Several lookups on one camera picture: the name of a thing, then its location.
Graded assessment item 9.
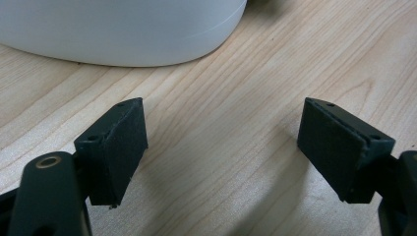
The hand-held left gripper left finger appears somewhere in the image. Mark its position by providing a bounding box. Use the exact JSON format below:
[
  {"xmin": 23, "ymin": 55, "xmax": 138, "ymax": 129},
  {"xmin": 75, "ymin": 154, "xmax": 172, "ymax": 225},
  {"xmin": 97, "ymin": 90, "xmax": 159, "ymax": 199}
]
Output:
[{"xmin": 73, "ymin": 96, "xmax": 149, "ymax": 207}]

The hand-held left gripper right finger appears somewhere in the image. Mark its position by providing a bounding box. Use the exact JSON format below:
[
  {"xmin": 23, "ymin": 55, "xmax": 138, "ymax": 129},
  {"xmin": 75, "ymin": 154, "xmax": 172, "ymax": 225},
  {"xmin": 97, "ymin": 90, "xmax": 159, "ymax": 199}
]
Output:
[{"xmin": 296, "ymin": 96, "xmax": 397, "ymax": 205}]

